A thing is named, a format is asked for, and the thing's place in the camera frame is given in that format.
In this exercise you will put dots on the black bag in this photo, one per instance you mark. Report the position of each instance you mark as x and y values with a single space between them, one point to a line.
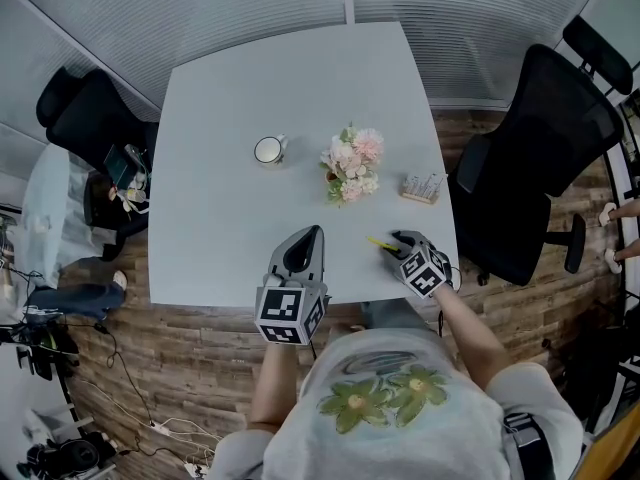
75 455

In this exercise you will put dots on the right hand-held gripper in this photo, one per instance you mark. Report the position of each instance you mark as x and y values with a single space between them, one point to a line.
425 273

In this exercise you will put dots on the black tablet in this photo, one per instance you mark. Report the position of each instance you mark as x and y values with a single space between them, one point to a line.
116 162

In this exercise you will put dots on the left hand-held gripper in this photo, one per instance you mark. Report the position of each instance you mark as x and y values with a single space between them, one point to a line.
280 305

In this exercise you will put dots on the orange wooden board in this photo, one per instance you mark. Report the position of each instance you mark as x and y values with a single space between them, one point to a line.
622 448

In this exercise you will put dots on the black mesh chair with headrest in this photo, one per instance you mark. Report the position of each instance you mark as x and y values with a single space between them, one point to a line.
540 168

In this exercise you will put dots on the white display shelf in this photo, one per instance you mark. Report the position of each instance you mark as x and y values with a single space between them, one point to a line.
630 178

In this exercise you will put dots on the black office chair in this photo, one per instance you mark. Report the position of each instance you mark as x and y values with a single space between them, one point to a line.
85 118

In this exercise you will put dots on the round table with pale cloth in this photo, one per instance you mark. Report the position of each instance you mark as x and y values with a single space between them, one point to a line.
50 203

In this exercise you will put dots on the black swivel chair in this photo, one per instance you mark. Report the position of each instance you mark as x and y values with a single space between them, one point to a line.
600 368

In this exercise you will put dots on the black equipment stand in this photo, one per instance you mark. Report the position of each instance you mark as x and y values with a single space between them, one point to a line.
45 348

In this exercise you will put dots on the pink flower bouquet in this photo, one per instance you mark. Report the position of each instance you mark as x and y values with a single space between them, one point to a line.
352 160

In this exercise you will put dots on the wooden tube rack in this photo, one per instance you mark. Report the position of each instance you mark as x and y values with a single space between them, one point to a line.
421 190

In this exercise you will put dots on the person's left forearm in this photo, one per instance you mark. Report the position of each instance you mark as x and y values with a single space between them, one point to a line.
275 388

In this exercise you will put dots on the white mug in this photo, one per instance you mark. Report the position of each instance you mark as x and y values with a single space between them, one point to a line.
267 150

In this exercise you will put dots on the white power strip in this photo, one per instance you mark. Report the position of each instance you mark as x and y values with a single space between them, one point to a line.
196 468
160 426

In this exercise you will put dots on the person's grey flower print shirt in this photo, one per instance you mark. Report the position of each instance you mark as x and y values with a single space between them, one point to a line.
390 443

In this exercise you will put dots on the person's right forearm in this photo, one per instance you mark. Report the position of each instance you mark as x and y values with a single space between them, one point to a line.
470 338

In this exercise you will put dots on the yellow marker pen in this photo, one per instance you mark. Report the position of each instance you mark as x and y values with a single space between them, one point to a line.
377 242

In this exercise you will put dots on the pink vase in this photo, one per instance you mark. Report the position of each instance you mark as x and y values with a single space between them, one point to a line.
331 176

